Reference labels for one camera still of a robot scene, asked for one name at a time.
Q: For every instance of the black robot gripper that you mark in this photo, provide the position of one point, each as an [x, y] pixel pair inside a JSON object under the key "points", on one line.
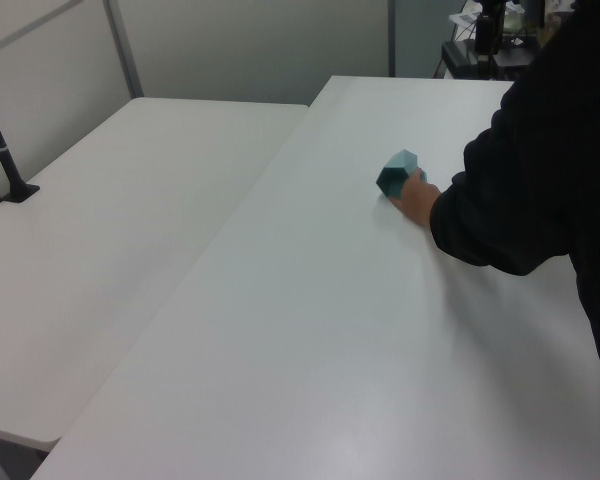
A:
{"points": [[487, 32]]}

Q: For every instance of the person's black sleeved forearm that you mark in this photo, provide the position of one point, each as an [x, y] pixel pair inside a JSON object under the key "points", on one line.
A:
{"points": [[500, 200]]}

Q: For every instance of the person's bare hand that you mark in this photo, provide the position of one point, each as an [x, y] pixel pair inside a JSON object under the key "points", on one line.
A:
{"points": [[416, 200]]}

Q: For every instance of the black equipment shelf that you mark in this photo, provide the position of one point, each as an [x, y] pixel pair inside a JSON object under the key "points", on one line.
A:
{"points": [[510, 57]]}

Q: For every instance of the white paper sheet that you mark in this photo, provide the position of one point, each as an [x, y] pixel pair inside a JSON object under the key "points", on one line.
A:
{"points": [[462, 19]]}

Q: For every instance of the grey metal partition post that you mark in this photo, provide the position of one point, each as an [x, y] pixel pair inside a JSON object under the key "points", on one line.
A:
{"points": [[125, 50]]}

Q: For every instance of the black camera stand pole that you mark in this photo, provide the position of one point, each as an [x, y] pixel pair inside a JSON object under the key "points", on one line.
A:
{"points": [[2, 150]]}

